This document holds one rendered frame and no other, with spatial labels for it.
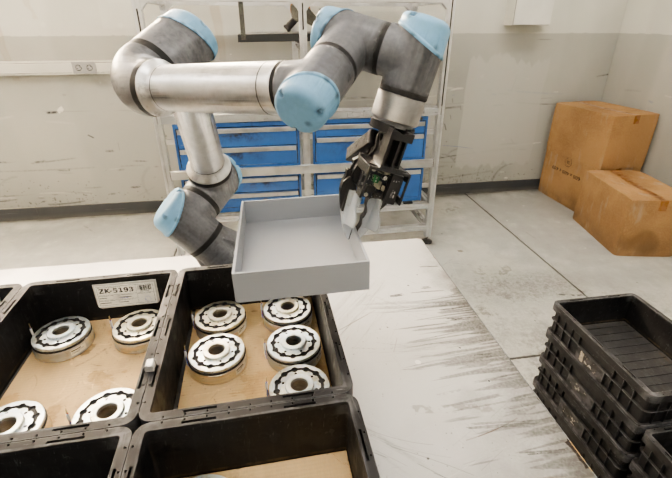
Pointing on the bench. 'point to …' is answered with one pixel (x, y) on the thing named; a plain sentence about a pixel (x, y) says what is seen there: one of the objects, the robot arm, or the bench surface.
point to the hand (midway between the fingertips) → (352, 230)
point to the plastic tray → (296, 250)
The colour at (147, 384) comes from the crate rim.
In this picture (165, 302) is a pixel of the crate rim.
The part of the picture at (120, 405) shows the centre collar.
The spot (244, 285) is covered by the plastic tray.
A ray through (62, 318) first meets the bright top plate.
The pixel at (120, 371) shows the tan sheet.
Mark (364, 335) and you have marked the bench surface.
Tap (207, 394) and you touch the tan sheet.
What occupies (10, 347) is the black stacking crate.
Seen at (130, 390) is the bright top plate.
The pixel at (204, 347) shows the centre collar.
